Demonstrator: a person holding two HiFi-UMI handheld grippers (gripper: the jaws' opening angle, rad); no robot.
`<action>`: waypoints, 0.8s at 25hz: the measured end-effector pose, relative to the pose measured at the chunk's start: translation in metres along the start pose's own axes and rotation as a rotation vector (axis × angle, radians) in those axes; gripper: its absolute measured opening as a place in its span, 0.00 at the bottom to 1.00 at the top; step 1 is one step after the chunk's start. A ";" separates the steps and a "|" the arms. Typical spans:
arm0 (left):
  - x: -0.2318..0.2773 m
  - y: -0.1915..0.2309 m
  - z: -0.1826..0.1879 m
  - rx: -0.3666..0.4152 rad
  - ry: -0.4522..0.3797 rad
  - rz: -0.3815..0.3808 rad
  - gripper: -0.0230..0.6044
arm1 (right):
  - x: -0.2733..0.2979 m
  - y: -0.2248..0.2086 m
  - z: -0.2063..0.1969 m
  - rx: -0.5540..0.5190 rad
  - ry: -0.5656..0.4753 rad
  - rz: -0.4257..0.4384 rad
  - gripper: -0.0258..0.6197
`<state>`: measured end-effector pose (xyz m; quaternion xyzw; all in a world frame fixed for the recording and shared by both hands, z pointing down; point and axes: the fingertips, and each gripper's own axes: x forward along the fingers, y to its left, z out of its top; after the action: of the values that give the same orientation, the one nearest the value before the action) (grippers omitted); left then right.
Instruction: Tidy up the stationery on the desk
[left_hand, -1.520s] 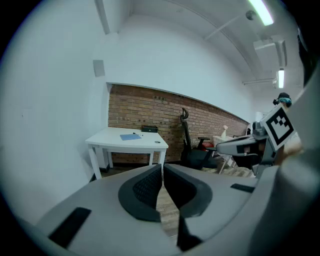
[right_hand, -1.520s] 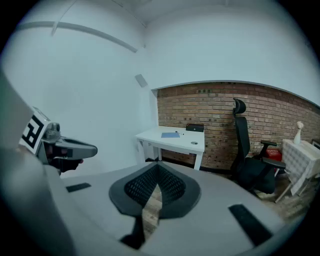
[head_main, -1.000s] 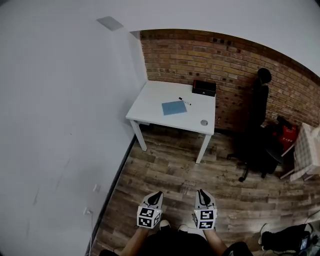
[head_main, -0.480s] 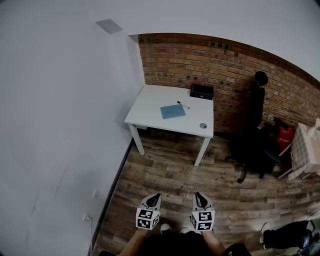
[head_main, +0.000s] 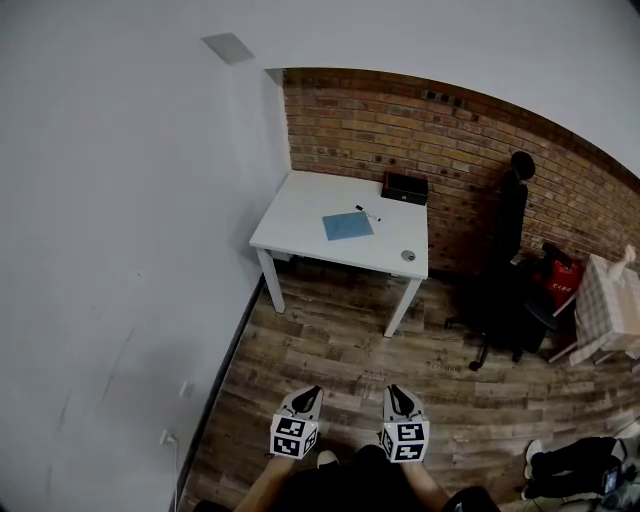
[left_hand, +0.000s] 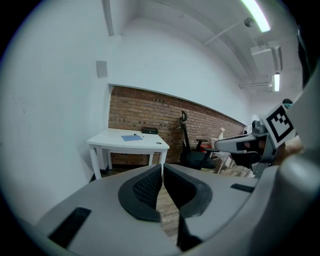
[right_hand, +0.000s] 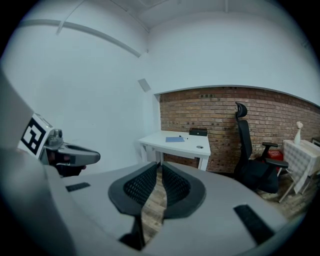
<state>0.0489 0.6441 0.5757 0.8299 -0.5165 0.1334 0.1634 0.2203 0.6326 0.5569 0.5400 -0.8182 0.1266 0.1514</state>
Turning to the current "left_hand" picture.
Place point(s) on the red bag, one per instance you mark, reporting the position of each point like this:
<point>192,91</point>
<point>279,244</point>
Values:
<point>203,147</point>

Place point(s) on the long ceiling lamp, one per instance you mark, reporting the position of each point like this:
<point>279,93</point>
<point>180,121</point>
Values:
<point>257,16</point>

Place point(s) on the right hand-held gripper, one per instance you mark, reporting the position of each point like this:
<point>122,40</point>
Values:
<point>280,125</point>

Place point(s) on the person's right forearm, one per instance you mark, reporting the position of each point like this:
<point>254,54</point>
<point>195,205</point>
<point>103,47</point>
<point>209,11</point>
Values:
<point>291,150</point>

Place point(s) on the ceiling pipe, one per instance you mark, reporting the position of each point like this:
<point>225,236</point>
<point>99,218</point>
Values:
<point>225,31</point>

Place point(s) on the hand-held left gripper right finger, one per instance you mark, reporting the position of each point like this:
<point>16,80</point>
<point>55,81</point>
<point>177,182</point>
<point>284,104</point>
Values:
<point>212,200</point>

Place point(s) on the plaid cloth chair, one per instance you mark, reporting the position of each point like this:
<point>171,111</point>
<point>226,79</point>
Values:
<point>223,155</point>

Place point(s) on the ceiling air conditioner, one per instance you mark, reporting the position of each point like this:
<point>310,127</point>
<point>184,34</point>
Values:
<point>267,58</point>

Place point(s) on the black office chair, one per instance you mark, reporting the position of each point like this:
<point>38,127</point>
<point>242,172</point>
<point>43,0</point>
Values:
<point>192,155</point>

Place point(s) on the blue notebook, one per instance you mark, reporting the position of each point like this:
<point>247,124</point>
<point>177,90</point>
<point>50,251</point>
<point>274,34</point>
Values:
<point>132,138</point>

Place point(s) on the black storage box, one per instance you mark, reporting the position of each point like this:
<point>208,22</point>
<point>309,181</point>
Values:
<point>150,130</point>

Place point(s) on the ceiling dome sensor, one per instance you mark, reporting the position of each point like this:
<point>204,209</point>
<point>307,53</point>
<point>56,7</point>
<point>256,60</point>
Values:
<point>248,22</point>

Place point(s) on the white table top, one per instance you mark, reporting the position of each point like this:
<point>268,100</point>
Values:
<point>112,142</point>

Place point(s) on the black and white marker pen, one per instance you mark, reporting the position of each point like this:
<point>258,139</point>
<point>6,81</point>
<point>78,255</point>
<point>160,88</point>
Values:
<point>139,135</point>

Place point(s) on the short ceiling lamp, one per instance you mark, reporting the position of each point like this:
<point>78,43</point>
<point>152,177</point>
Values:
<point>276,82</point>

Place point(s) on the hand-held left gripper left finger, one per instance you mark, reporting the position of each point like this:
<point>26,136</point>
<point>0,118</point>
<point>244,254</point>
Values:
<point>105,215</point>

